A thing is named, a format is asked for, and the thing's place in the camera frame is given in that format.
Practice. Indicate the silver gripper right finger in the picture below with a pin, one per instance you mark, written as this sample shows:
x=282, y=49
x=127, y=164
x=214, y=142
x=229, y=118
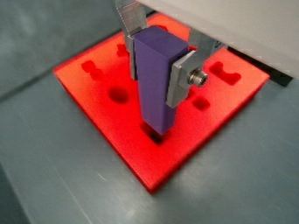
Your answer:
x=188, y=71

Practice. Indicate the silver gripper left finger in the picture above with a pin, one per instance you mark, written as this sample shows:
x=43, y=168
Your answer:
x=134, y=22

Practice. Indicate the purple rectangular block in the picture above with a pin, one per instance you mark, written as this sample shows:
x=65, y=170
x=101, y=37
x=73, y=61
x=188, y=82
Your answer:
x=158, y=49

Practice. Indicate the red shape sorter board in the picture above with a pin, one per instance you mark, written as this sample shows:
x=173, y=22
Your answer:
x=121, y=90

